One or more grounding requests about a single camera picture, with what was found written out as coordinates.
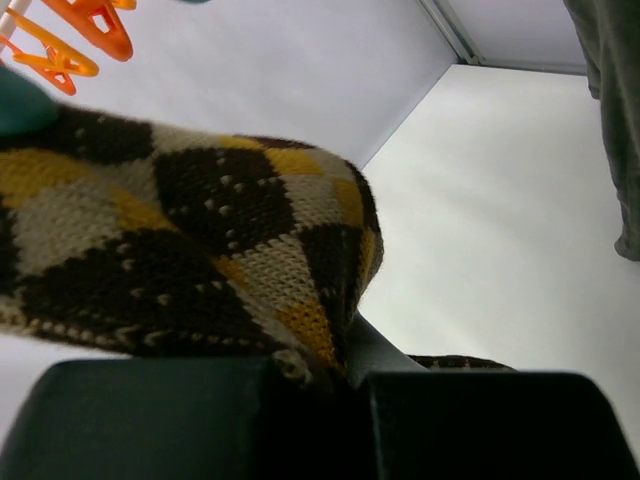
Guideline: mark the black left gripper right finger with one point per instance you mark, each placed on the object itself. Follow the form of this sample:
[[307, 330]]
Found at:
[[479, 424]]

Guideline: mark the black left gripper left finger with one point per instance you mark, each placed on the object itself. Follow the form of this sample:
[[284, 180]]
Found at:
[[225, 418]]

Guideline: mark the orange brown argyle sock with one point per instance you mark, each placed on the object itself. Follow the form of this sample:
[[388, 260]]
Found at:
[[147, 239]]

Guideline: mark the orange plastic clothes peg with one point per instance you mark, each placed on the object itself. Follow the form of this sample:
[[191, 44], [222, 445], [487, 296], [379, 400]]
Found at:
[[99, 22]]

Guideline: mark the dark green drawstring shorts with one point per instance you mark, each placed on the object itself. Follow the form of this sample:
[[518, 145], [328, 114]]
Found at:
[[608, 33]]

